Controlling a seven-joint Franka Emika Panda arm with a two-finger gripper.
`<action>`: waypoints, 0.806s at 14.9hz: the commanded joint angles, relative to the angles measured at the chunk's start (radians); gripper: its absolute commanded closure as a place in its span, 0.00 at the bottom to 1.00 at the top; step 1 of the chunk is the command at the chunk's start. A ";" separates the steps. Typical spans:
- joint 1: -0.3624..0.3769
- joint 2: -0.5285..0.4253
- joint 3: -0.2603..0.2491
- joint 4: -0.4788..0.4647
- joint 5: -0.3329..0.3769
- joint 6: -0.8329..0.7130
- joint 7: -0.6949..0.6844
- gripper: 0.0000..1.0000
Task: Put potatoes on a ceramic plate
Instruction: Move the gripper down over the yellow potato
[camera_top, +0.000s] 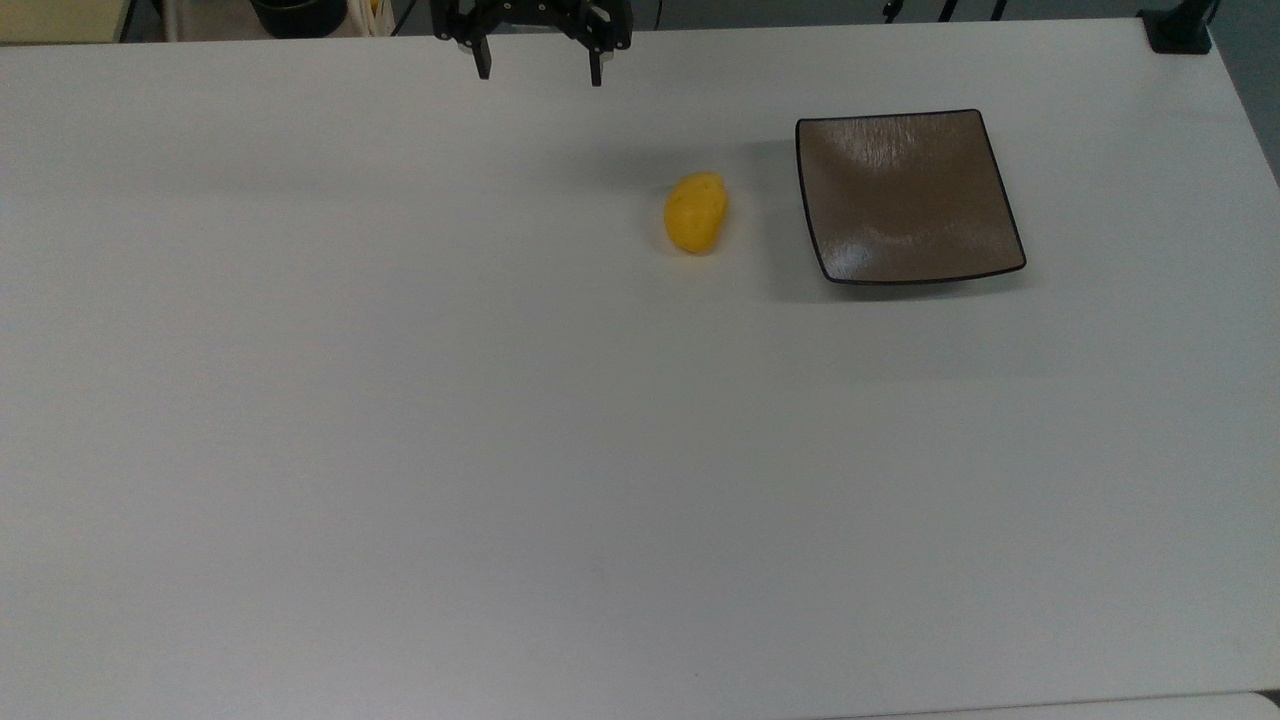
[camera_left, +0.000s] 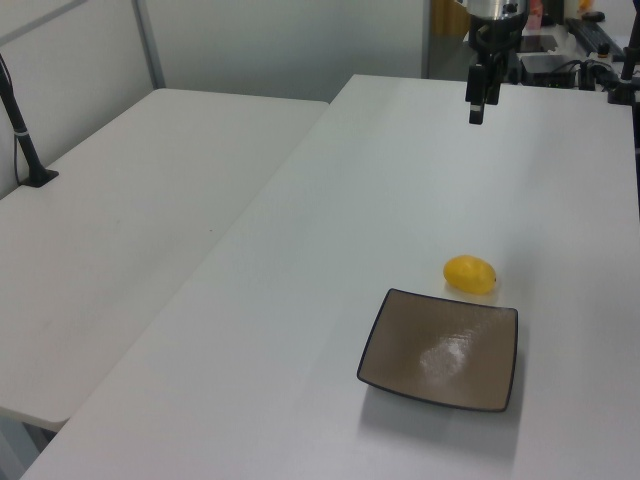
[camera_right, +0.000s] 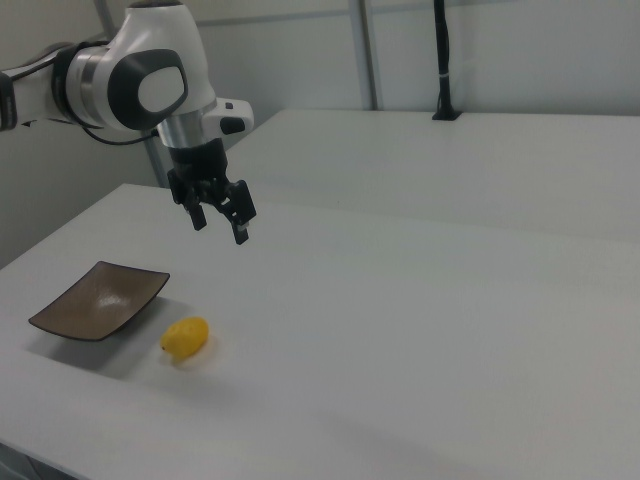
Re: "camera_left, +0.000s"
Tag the black pole with white band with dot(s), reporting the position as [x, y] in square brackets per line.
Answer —
[22, 145]

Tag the grey partition corner post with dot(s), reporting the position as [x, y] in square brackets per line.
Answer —
[149, 40]

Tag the white table leg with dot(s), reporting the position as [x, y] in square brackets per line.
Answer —
[20, 450]

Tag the black electronics box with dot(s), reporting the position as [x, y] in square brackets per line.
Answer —
[547, 70]

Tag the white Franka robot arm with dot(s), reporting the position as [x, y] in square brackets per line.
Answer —
[495, 7]

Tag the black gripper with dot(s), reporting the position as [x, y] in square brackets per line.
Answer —
[495, 35]

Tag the short black stand pole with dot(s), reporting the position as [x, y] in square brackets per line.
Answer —
[626, 75]

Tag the yellow board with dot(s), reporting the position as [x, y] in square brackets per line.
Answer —
[447, 15]

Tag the brown square ceramic plate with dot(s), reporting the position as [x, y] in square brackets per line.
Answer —
[425, 345]

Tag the black computer mouse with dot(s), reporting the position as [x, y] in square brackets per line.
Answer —
[593, 16]

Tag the black keyboard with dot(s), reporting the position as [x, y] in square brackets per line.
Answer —
[592, 34]

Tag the yellow lemon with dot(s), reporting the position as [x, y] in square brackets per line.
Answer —
[469, 275]

